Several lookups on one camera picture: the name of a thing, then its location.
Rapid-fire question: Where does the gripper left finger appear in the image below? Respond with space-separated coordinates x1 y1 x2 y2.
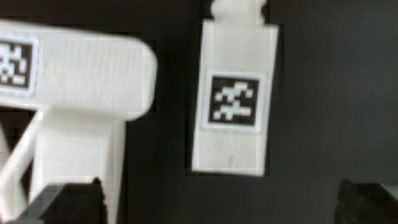
15 179 107 224

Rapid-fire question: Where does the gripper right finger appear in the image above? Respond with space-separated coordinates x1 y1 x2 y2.
335 180 398 224

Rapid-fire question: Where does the white chair leg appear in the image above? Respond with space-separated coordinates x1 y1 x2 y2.
193 0 280 176

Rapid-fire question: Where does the white chair back frame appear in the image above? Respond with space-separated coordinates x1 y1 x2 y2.
0 19 159 222

